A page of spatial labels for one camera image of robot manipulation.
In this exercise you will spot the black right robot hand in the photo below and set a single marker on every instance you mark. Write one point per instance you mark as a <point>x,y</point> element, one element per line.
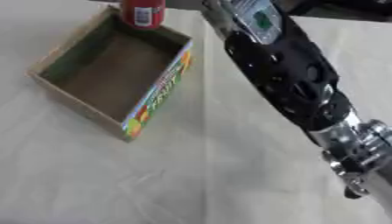
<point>283,73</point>

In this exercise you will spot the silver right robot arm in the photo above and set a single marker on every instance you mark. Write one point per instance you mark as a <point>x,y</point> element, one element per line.
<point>365,145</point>

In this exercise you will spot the red bottle with white label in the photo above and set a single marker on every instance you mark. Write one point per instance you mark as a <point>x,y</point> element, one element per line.
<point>144,13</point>

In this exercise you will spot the tan cardboard box, printed side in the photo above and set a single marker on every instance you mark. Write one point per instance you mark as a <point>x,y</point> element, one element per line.
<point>109,83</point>

